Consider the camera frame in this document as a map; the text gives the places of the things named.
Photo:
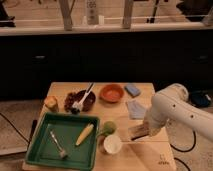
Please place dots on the brown whiteboard eraser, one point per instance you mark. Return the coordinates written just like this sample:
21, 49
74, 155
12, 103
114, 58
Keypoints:
138, 131

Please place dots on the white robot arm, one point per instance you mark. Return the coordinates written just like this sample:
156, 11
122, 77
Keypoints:
171, 103

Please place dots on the red bowl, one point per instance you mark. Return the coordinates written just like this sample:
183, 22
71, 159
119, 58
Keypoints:
111, 93

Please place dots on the dark brown bowl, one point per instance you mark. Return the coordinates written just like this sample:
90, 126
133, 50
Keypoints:
77, 96

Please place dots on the blue sponge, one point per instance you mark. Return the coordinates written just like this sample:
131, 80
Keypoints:
132, 90

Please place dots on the white dish brush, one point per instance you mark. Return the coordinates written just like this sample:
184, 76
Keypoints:
78, 105

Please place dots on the light blue folded cloth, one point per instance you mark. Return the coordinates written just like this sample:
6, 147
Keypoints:
136, 110

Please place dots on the green pear toy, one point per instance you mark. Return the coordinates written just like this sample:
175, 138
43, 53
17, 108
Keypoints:
108, 128

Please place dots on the yellow corn cob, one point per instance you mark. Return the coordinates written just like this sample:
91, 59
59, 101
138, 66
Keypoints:
86, 131

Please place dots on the green plastic tray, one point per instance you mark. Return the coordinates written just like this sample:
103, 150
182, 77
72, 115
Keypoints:
67, 128

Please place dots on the yellow orange cup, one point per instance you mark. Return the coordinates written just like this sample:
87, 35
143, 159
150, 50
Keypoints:
51, 103

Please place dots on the white cup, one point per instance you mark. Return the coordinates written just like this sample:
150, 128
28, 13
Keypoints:
112, 144

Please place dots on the white bottle on counter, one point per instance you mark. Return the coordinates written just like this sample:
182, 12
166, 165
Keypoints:
92, 12

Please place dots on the dark cabinet counter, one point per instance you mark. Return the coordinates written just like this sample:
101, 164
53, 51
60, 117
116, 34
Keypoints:
30, 63

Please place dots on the metal fork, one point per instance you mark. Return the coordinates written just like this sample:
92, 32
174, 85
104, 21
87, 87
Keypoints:
62, 152

